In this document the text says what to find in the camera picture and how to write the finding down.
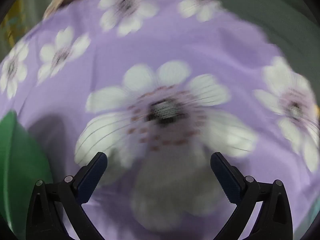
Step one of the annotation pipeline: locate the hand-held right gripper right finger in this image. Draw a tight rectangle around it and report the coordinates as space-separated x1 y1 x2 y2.
210 152 293 240

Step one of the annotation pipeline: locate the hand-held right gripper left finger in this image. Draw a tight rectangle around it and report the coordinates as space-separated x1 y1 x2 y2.
26 152 108 240

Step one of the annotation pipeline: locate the yellow patterned hanging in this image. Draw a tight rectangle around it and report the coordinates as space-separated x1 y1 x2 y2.
2 0 25 48

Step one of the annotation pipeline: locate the purple floral tablecloth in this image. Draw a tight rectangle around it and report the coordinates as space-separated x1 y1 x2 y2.
0 0 320 240

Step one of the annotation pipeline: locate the green bowl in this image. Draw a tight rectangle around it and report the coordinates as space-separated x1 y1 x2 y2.
0 110 54 230

